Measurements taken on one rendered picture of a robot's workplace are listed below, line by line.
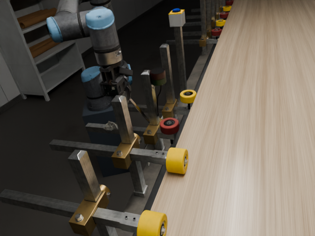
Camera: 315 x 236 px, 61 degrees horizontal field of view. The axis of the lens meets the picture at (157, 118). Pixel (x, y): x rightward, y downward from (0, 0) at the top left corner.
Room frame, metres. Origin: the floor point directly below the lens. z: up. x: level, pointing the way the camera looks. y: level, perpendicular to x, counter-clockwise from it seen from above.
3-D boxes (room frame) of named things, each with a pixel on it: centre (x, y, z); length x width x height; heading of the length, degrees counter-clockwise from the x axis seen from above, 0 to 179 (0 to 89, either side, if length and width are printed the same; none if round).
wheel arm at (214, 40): (2.14, -0.38, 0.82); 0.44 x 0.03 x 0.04; 67
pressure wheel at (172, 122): (0.92, -0.04, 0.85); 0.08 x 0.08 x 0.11
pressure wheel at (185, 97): (1.14, -0.17, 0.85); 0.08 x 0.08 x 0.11
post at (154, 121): (0.99, 0.01, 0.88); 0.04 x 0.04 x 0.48; 67
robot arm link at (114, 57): (0.92, 0.13, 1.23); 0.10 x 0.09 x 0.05; 65
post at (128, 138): (0.76, 0.11, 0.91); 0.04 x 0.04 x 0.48; 67
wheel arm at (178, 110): (1.22, 0.02, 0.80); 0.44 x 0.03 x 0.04; 67
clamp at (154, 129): (0.96, 0.02, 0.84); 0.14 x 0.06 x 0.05; 157
